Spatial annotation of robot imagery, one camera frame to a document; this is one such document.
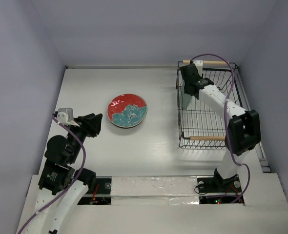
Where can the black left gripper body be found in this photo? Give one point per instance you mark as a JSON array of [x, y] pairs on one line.
[[85, 127]]

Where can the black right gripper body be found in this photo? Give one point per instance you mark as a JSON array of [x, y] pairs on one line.
[[189, 81]]

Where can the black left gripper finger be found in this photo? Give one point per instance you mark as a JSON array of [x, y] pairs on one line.
[[89, 120], [97, 122]]

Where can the light green flower plate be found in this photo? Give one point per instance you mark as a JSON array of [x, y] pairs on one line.
[[186, 98]]

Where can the grey reindeer plate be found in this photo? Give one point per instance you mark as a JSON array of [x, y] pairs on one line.
[[125, 127]]

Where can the red teal plate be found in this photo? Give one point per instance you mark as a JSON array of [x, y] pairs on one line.
[[127, 104]]

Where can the white blue floral plate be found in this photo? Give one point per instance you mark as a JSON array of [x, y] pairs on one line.
[[127, 120]]

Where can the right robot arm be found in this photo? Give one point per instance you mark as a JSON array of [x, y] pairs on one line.
[[242, 127]]

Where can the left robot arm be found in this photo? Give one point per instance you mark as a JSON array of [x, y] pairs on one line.
[[63, 180]]

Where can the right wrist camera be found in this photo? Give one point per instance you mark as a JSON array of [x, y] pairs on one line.
[[199, 65]]

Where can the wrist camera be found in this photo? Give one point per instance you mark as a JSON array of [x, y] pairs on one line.
[[65, 116], [199, 65]]

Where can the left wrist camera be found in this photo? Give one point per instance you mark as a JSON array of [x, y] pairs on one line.
[[65, 116]]

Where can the black wire dish rack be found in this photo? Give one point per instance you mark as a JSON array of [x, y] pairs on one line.
[[199, 126]]

